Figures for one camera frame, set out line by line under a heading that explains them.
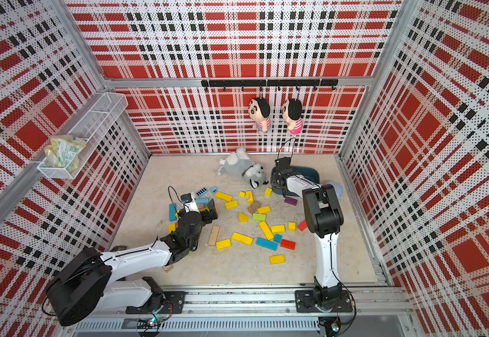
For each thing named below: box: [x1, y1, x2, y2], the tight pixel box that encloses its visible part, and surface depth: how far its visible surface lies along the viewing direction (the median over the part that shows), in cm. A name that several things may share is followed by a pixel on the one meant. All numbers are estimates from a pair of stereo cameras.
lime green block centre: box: [252, 212, 267, 222], surface depth 98 cm
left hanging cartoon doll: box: [248, 97, 272, 133], surface depth 96 cm
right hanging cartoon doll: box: [281, 98, 304, 135], surface depth 97 cm
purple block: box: [283, 196, 298, 206], surface depth 103 cm
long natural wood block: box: [207, 224, 220, 247], surface depth 91 cm
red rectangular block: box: [280, 238, 297, 251], surface depth 90 cm
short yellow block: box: [224, 200, 239, 210], surface depth 101 cm
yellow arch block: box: [245, 190, 255, 205], surface depth 103 cm
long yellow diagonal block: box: [258, 221, 275, 241], surface depth 93 cm
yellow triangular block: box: [238, 212, 250, 223], surface depth 97 cm
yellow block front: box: [269, 254, 286, 265], surface depth 86 cm
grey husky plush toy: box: [217, 146, 269, 189], surface depth 107 cm
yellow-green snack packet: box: [43, 134, 87, 173], surface depth 64 cm
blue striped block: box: [195, 187, 208, 198], surface depth 107 cm
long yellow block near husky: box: [214, 190, 234, 202], surface depth 106 cm
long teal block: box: [255, 237, 279, 251], surface depth 90 cm
